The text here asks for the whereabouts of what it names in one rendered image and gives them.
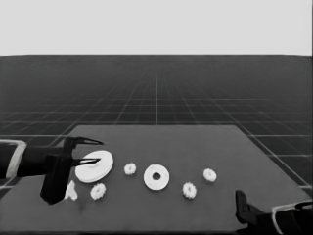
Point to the large thick white disc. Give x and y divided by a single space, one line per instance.
91 174

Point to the white toothed gear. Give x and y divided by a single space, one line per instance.
102 192
213 176
133 169
186 191

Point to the small white T-shaped piece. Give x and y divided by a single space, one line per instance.
71 194

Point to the white round carrier with pins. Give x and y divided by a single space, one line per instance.
147 178

